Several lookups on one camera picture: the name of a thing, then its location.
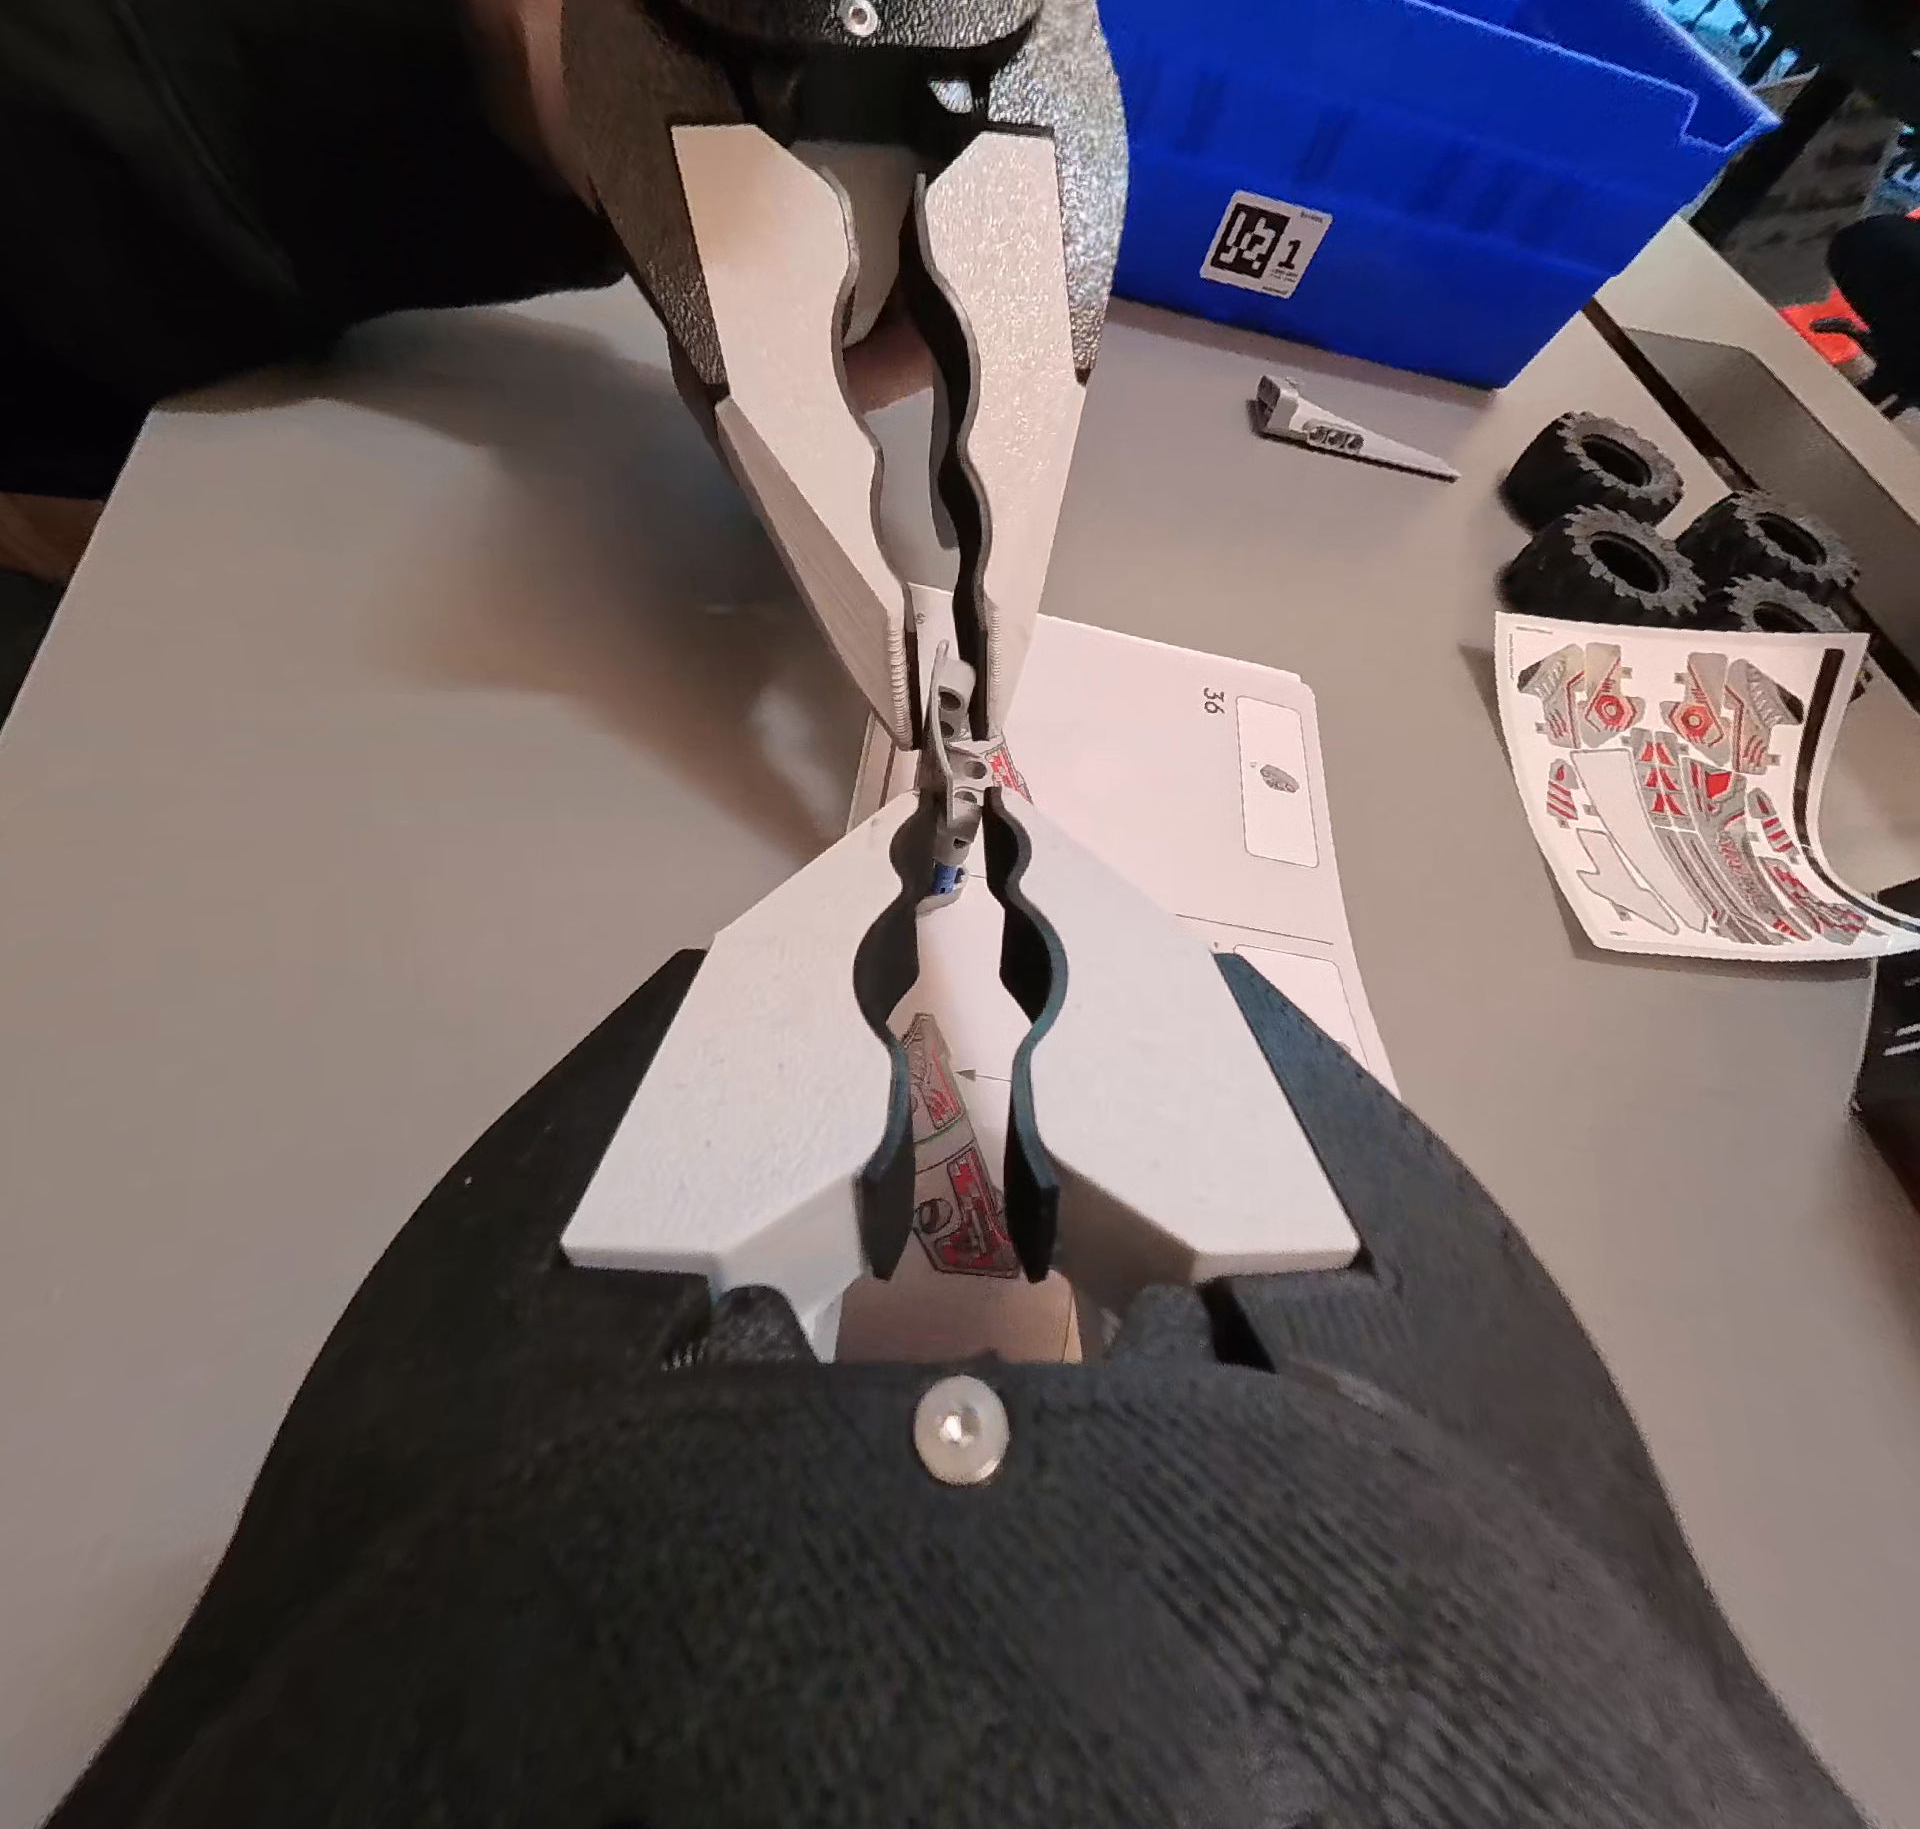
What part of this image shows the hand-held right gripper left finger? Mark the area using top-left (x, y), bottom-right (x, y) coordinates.
top-left (562, 794), bottom-right (934, 1353)

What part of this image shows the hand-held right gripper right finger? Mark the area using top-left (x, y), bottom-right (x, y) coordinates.
top-left (988, 799), bottom-right (1368, 1324)

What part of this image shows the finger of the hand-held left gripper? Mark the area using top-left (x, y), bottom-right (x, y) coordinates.
top-left (669, 126), bottom-right (921, 747)
top-left (906, 126), bottom-right (1088, 735)

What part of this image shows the small grey toy brick assembly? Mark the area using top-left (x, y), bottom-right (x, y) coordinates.
top-left (913, 640), bottom-right (1002, 914)

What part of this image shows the person's left forearm black sleeve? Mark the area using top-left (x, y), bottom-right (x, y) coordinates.
top-left (0, 0), bottom-right (639, 511)

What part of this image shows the grey desk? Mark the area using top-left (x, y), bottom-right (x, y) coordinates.
top-left (0, 202), bottom-right (1920, 1829)

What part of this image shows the person's left hand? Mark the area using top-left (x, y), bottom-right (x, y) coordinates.
top-left (454, 0), bottom-right (605, 272)

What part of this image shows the white instruction booklet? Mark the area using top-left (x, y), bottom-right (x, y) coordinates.
top-left (846, 587), bottom-right (1404, 1370)

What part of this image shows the black white marker sticker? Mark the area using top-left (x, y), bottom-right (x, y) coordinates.
top-left (1203, 187), bottom-right (1337, 306)

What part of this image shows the grey wedge toy panel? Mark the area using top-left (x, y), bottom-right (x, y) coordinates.
top-left (1253, 373), bottom-right (1466, 484)

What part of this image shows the blue bin with marker sticker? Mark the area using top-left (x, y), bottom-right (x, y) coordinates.
top-left (1119, 0), bottom-right (1783, 397)

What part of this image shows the red grey sticker sheet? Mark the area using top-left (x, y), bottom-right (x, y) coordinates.
top-left (1491, 606), bottom-right (1920, 961)

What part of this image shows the black toy tire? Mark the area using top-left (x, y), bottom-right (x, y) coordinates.
top-left (1499, 409), bottom-right (1683, 534)
top-left (1499, 509), bottom-right (1712, 651)
top-left (1672, 484), bottom-right (1866, 603)
top-left (1706, 575), bottom-right (1871, 703)

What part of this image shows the black box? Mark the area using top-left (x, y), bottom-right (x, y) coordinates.
top-left (1851, 958), bottom-right (1920, 1175)

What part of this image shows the wooden cabinet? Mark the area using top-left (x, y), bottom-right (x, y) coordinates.
top-left (0, 492), bottom-right (106, 581)

